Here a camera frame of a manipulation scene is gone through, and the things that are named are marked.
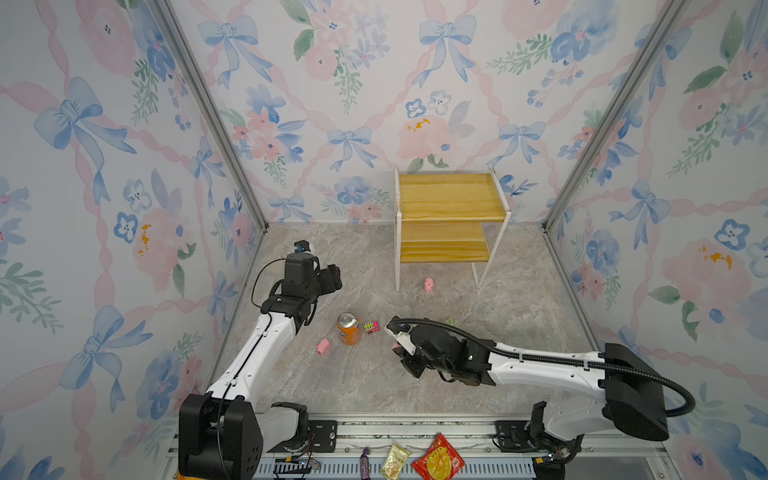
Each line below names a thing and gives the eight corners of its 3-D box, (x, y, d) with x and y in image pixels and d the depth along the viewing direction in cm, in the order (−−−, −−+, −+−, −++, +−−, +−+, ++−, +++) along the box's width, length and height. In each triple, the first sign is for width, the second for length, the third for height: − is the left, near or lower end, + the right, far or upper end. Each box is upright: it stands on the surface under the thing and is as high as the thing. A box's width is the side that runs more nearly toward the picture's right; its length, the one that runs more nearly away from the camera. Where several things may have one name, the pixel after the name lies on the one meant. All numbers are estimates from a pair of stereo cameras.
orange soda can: (340, 346, 91) (335, 329, 82) (342, 329, 94) (337, 311, 85) (360, 346, 91) (358, 329, 82) (361, 329, 94) (359, 311, 85)
